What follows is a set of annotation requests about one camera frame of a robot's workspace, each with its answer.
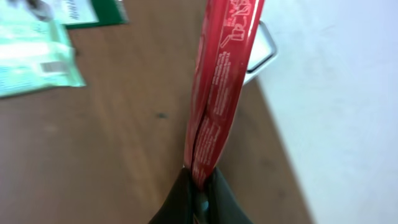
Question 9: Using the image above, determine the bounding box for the white green package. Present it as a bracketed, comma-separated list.
[44, 0, 129, 29]

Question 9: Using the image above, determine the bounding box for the mint green wipes pack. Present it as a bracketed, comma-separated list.
[1, 8, 85, 98]

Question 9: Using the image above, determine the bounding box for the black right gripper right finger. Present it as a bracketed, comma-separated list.
[205, 167, 252, 224]

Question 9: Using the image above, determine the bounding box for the red stick packet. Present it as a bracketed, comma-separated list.
[184, 0, 265, 189]

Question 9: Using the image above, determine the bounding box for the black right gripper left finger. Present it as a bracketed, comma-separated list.
[149, 167, 197, 224]

